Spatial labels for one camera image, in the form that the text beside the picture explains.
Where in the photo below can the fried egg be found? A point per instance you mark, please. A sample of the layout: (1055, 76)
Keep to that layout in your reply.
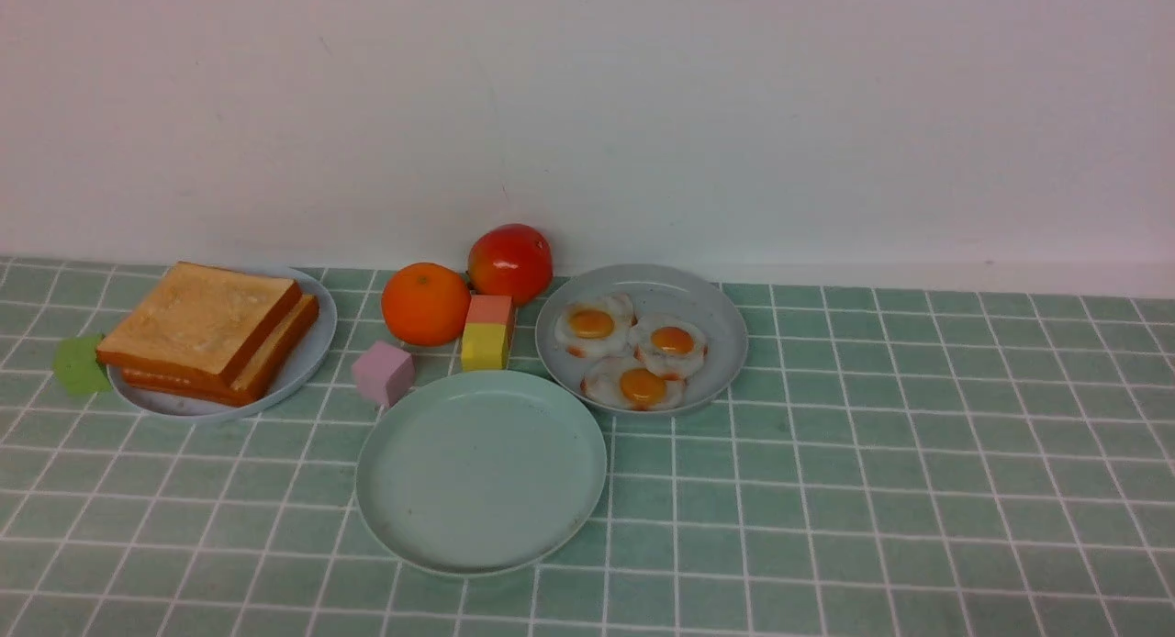
(625, 383)
(671, 348)
(596, 328)

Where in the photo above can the toast slice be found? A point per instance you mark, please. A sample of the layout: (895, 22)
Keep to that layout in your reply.
(221, 397)
(260, 372)
(200, 322)

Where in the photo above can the grey egg plate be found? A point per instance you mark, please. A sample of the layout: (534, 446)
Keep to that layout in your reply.
(652, 288)

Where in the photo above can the red apple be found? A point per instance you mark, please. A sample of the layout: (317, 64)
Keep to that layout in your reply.
(514, 261)

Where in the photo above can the pink cube block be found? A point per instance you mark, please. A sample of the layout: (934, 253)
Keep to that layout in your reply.
(493, 310)

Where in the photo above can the yellow cube block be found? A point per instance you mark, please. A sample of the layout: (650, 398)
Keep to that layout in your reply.
(485, 347)

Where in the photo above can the orange fruit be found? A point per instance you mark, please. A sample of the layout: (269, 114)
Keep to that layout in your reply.
(426, 304)

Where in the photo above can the mint green empty plate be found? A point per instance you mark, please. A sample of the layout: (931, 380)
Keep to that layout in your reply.
(480, 474)

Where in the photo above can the lilac cube block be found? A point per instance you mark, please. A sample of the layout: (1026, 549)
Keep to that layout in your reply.
(384, 373)

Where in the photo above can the light blue bread plate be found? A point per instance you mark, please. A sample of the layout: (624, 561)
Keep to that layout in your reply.
(302, 359)

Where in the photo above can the green cube block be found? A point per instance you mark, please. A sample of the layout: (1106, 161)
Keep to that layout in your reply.
(76, 367)

